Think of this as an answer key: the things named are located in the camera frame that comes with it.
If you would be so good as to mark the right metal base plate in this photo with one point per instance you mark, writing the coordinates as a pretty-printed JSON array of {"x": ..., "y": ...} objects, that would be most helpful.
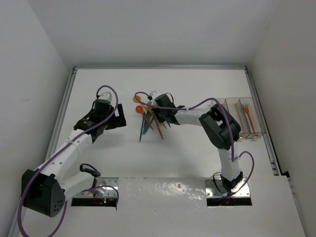
[{"x": 215, "y": 189}]

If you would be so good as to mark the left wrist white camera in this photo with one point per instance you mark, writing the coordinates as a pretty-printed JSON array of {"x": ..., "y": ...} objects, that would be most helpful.
[{"x": 105, "y": 96}]

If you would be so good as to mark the metal base plate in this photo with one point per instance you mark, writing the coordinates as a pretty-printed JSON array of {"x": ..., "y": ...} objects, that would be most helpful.
[
  {"x": 105, "y": 191},
  {"x": 215, "y": 189}
]

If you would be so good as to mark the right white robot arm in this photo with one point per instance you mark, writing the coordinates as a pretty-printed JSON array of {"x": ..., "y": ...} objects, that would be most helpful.
[{"x": 219, "y": 125}]

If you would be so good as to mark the orange spoon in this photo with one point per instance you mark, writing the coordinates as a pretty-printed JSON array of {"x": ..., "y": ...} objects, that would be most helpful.
[{"x": 140, "y": 110}]

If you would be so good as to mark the wrist white camera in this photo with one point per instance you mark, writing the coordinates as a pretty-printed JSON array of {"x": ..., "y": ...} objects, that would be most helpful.
[
  {"x": 153, "y": 95},
  {"x": 105, "y": 96}
]

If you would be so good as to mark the clear container middle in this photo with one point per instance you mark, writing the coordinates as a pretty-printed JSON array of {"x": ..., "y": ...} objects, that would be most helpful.
[{"x": 233, "y": 108}]

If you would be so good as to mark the clear container right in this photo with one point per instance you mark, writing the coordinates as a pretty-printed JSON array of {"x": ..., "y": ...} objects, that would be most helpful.
[{"x": 259, "y": 128}]

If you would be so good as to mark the dark blue knife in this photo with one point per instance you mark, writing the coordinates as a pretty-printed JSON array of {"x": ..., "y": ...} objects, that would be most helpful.
[{"x": 141, "y": 130}]

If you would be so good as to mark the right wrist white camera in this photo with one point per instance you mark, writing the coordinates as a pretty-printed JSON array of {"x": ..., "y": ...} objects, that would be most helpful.
[{"x": 153, "y": 95}]

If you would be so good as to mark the yellow spoon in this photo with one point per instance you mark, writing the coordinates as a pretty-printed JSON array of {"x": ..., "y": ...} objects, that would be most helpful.
[{"x": 137, "y": 99}]

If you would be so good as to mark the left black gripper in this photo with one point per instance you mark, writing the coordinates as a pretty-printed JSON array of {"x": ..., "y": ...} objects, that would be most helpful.
[{"x": 118, "y": 121}]

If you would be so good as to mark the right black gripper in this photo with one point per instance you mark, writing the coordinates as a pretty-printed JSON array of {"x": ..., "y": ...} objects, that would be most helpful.
[{"x": 160, "y": 119}]

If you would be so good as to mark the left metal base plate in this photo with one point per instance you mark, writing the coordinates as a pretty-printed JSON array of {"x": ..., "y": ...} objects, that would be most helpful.
[{"x": 105, "y": 191}]

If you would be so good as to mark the orange fork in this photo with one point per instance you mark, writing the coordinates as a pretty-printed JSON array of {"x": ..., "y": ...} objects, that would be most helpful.
[{"x": 247, "y": 111}]

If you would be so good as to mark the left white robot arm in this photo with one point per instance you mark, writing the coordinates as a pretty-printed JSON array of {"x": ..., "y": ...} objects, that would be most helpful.
[{"x": 47, "y": 188}]

